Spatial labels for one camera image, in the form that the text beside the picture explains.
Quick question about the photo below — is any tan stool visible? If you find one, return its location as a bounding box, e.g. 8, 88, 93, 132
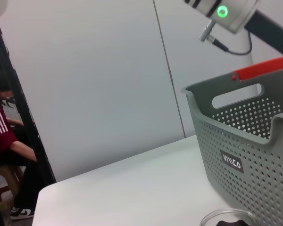
0, 164, 24, 203

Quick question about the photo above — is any grey perforated storage bin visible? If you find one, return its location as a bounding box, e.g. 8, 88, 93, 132
181, 68, 283, 226

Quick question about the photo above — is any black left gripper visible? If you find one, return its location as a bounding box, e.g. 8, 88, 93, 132
244, 9, 283, 65

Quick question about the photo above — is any orange bin handle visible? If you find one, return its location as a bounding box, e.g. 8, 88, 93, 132
231, 56, 283, 81

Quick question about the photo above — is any glass teacup with black holder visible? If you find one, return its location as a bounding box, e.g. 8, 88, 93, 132
199, 208, 260, 226

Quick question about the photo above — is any black metal rack post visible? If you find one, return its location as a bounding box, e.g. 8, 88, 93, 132
0, 20, 57, 184

